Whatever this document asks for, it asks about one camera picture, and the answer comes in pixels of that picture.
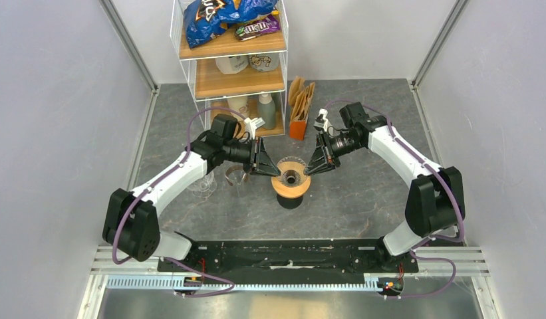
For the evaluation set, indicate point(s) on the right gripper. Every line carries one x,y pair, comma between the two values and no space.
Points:
324,156

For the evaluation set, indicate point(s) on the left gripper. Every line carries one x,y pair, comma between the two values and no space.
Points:
261,161

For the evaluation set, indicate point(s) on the clear ribbed glass dripper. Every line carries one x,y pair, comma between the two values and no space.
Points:
292,171

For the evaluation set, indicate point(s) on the round wooden dripper stand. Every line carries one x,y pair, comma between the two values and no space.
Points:
290,192

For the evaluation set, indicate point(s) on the black coffee server pot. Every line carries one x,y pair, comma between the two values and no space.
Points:
289,203

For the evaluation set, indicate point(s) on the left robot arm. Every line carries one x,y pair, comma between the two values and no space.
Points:
131,225

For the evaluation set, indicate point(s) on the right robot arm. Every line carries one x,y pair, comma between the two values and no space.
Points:
435,203

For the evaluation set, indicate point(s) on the orange filter holder box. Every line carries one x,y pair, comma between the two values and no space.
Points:
298,122

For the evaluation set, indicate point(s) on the brown paper filter stack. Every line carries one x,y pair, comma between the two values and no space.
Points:
300,98

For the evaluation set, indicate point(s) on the glass carafe with brown band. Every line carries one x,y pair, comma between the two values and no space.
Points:
237,180

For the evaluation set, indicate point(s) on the grey green spray bottle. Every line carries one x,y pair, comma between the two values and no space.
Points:
266,109

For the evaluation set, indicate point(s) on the white cylindrical bottle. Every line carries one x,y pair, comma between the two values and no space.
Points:
240,106

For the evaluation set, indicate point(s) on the white printed cup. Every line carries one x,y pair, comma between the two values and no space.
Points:
264,62

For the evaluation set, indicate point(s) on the purple candy bag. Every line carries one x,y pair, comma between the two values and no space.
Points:
257,28

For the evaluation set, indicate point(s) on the blue chips bag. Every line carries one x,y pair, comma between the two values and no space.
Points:
205,21

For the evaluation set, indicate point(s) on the clear glass dripper with handle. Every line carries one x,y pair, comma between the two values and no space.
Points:
203,187

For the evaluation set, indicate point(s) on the white wire shelf rack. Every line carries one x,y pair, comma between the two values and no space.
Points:
229,74

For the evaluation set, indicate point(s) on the aluminium frame rail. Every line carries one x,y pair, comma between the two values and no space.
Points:
448,282

